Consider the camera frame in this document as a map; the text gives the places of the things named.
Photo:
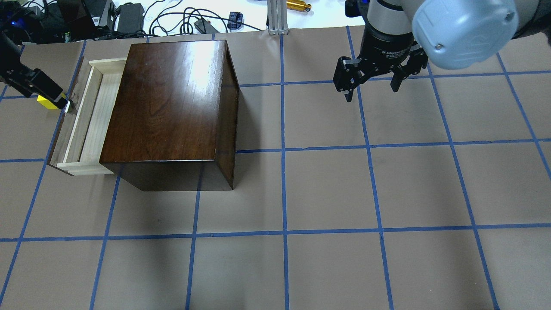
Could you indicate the yellow cube block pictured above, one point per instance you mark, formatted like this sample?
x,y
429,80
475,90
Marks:
x,y
45,102

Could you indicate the gold cylindrical tool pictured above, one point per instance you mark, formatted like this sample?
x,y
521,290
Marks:
x,y
299,5

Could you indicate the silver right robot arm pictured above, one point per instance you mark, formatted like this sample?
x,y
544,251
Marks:
x,y
455,34

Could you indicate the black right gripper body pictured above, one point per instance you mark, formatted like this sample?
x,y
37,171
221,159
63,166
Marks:
x,y
386,51

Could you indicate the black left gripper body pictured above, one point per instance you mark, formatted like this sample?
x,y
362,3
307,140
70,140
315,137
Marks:
x,y
31,82

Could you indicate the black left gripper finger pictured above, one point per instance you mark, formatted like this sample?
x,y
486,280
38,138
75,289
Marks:
x,y
63,103

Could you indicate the black laptop power brick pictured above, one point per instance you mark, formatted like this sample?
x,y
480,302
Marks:
x,y
130,18

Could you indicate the dark wooden drawer cabinet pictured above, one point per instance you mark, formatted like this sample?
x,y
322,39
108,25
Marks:
x,y
174,122

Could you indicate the aluminium frame post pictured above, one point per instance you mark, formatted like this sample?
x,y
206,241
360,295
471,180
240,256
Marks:
x,y
277,17

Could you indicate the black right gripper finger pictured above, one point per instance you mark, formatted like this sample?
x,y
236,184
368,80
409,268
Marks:
x,y
397,77
348,92

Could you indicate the light wood drawer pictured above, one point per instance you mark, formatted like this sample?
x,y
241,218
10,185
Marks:
x,y
81,133

